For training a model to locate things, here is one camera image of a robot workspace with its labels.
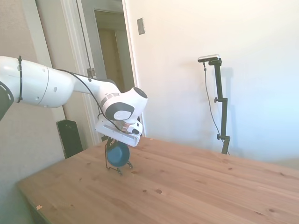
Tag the white door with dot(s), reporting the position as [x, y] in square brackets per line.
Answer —
[109, 46]

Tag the metal door hinge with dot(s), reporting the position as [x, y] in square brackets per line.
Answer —
[91, 72]

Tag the grey exterior camera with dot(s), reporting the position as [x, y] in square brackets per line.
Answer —
[209, 58]

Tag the grey wall switch plate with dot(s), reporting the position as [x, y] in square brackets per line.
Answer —
[141, 26]

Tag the blue bowl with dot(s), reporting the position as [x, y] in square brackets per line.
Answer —
[119, 155]

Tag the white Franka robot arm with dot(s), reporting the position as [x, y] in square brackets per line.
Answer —
[56, 86]

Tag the black jointed camera stand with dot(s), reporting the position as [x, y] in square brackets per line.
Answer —
[223, 105]

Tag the black upright speaker box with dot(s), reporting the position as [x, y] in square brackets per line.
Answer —
[70, 137]

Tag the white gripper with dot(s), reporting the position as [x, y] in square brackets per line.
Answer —
[116, 134]

